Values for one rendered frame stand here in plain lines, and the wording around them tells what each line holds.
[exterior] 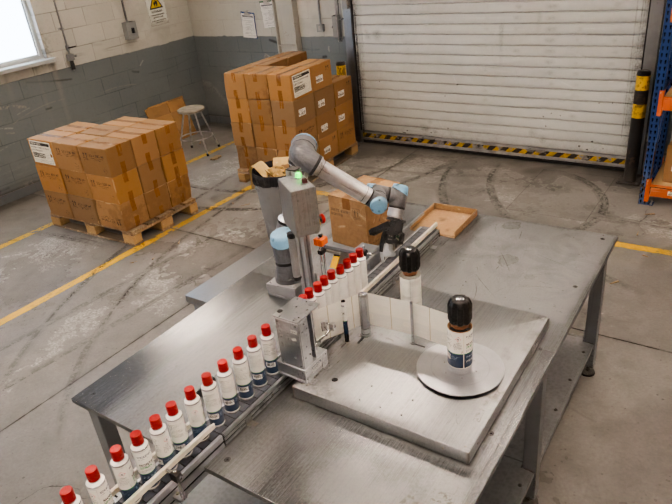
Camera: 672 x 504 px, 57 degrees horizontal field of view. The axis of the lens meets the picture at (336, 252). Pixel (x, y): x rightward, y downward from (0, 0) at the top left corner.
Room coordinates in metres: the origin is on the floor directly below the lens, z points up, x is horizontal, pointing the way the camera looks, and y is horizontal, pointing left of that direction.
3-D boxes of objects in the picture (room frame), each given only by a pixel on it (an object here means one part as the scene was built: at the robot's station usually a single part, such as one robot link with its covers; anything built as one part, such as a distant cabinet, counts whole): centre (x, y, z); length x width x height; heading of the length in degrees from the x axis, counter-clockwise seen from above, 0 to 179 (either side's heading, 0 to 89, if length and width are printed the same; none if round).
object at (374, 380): (1.85, -0.30, 0.86); 0.80 x 0.67 x 0.05; 144
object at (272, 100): (6.55, 0.29, 0.57); 1.20 x 0.85 x 1.14; 145
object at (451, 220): (3.02, -0.60, 0.85); 0.30 x 0.26 x 0.04; 144
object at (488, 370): (1.72, -0.39, 0.89); 0.31 x 0.31 x 0.01
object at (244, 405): (2.22, -0.01, 0.86); 1.65 x 0.08 x 0.04; 144
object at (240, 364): (1.70, 0.37, 0.98); 0.05 x 0.05 x 0.20
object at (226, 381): (1.64, 0.41, 0.98); 0.05 x 0.05 x 0.20
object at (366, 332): (1.99, -0.08, 0.97); 0.05 x 0.05 x 0.19
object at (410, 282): (2.11, -0.28, 1.03); 0.09 x 0.09 x 0.30
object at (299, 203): (2.18, 0.12, 1.38); 0.17 x 0.10 x 0.19; 19
